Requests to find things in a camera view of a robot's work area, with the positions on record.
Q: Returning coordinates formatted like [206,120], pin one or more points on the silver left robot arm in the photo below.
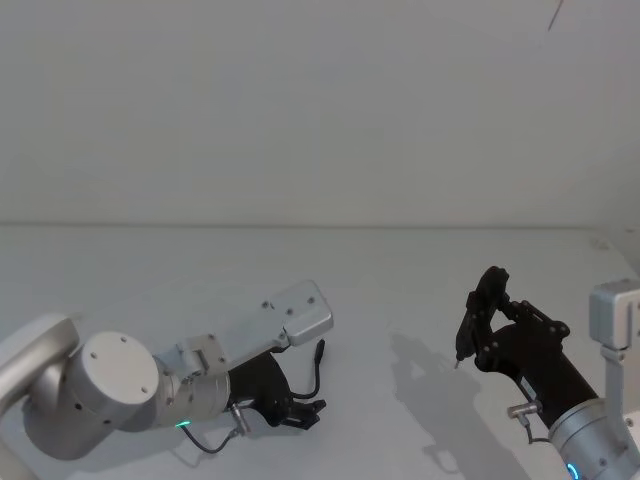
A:
[110,385]

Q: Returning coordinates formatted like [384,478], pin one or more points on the white table cloth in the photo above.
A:
[380,310]

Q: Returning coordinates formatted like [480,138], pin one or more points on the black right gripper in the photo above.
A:
[545,372]

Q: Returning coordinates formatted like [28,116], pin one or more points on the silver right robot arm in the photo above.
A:
[600,425]

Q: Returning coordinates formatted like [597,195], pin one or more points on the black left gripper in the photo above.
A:
[260,382]

